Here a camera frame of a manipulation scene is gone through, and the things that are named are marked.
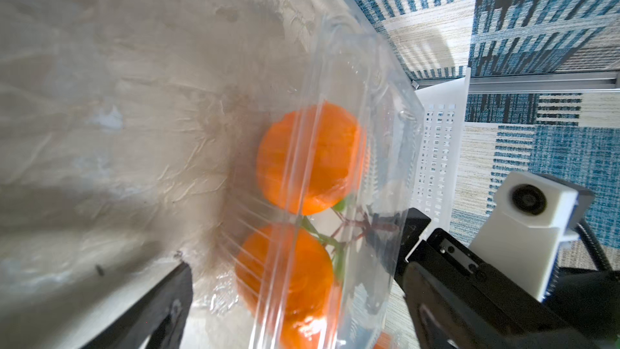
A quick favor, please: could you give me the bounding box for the white plastic perforated basket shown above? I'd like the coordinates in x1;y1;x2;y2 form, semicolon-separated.
412;69;471;239

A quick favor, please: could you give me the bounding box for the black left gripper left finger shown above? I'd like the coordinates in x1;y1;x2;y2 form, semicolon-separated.
84;263;193;348

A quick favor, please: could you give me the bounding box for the orange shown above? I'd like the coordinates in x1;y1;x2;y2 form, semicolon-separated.
235;223;342;348
256;102;367;216

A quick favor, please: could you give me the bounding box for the clear clamshell container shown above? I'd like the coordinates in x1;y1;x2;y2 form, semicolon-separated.
212;15;424;348

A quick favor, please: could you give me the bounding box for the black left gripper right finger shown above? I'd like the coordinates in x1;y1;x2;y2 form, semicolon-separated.
403;263;589;348

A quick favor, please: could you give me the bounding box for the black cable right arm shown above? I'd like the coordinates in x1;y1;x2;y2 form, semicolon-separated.
573;217;614;272

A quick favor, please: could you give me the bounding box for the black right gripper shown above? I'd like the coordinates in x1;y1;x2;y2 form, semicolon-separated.
395;208;619;348

